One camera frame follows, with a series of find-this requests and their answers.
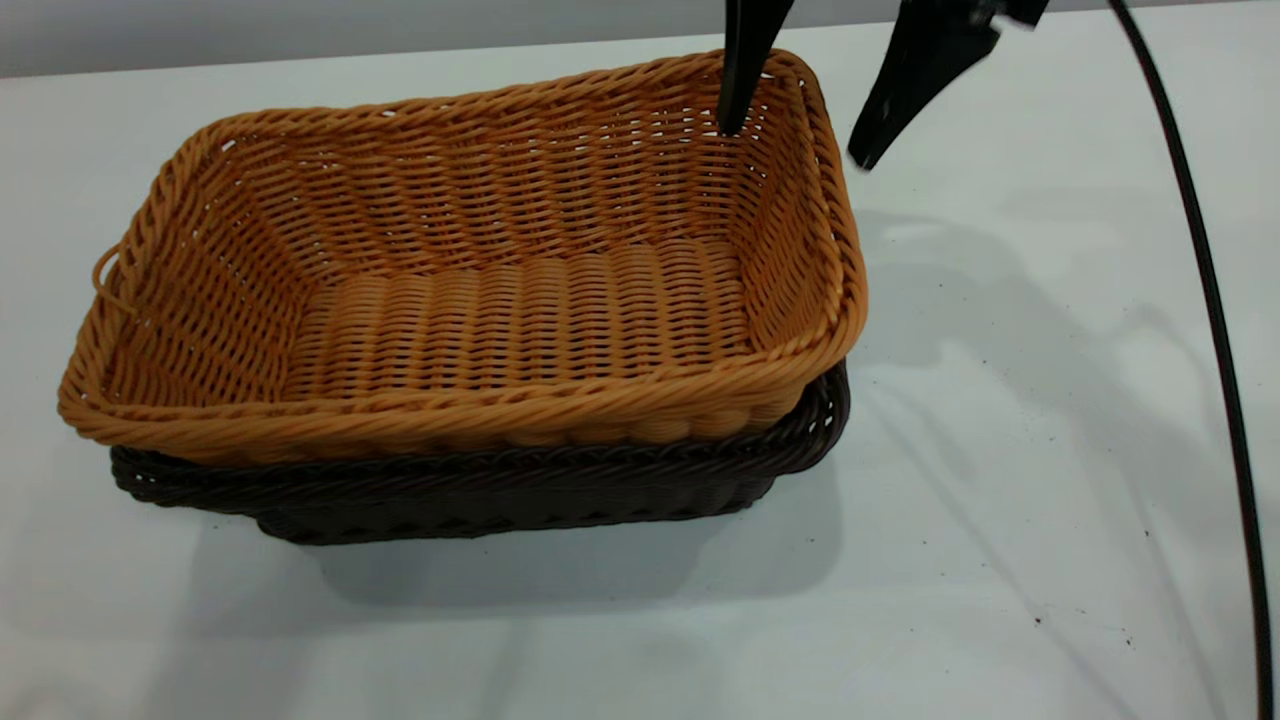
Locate black wicker basket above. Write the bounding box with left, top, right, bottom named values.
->
left=110, top=360, right=853, bottom=547

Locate orange wicker basket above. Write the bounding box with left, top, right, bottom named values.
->
left=57, top=48, right=869, bottom=469

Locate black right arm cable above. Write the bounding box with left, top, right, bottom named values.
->
left=1105, top=0, right=1276, bottom=720

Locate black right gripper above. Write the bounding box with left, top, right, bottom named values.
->
left=716, top=0, right=1051, bottom=172

